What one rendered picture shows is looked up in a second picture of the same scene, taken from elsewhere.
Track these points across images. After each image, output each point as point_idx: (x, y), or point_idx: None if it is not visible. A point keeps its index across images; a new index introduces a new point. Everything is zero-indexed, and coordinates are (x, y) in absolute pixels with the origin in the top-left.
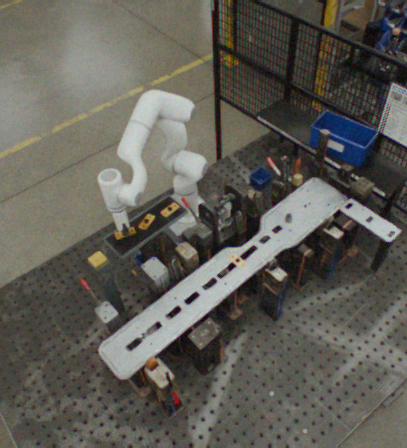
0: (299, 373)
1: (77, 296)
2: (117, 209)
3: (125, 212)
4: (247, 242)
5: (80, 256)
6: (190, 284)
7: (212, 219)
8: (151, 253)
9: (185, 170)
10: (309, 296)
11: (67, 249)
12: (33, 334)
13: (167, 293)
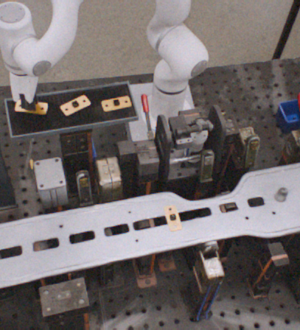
0: None
1: None
2: (14, 69)
3: (27, 79)
4: (202, 199)
5: (4, 104)
6: (91, 217)
7: (165, 145)
8: (69, 149)
9: (170, 57)
10: (260, 313)
11: None
12: None
13: (54, 213)
